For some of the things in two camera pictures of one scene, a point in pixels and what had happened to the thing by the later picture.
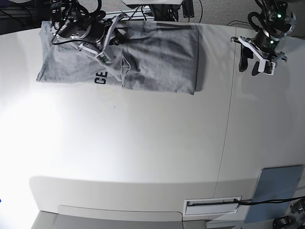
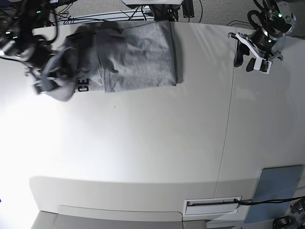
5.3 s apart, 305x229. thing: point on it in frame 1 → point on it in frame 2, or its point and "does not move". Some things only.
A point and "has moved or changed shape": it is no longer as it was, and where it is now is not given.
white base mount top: x=128 y=2 does not move
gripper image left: x=94 y=32 → x=41 y=54
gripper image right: x=264 y=43 → x=260 y=38
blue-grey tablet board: x=275 y=183 does not move
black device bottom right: x=284 y=222 does not move
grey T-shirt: x=160 y=56 has moved or changed shape
